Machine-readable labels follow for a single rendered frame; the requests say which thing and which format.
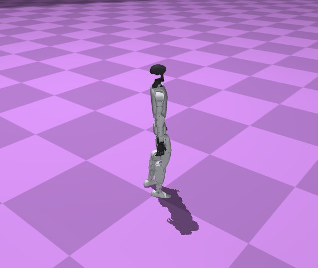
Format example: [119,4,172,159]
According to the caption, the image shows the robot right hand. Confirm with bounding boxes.
[155,138,166,156]

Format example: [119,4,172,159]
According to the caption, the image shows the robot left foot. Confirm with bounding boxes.
[143,178,156,186]

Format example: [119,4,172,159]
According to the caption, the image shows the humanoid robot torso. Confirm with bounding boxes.
[150,83,168,136]

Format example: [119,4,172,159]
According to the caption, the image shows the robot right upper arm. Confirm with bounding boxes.
[155,91,165,120]

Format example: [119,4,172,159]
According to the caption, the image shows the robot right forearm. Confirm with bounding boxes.
[156,116,165,143]

